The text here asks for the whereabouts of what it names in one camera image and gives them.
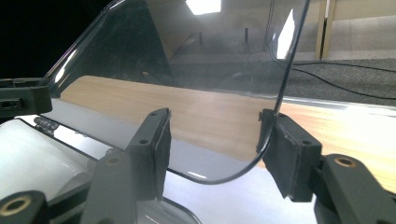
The white table mat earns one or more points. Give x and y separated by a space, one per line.
249 202

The white roll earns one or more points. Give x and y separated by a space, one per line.
31 155

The wooden upright post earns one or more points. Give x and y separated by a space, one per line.
325 28

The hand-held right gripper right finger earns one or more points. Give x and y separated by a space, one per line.
299 165

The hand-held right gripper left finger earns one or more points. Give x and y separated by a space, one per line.
124 180

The grey box with clear lid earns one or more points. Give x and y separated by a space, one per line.
109 46

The small black wall bracket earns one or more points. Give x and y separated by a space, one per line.
246 35

